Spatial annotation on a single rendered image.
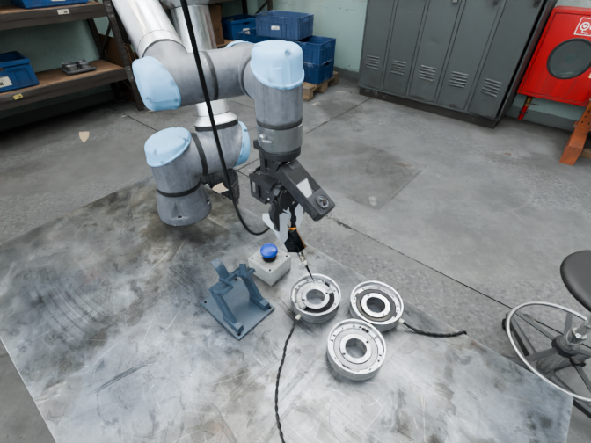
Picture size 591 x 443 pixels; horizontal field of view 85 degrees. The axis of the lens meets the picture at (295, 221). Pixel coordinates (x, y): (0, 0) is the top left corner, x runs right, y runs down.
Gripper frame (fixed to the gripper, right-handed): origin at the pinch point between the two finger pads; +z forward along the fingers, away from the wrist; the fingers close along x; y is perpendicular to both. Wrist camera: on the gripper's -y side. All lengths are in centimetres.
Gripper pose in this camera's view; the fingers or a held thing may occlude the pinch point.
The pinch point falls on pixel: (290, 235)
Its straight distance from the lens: 67.4
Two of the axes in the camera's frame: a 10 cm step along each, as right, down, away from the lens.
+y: -7.4, -4.4, 5.1
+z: 0.0, 7.6, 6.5
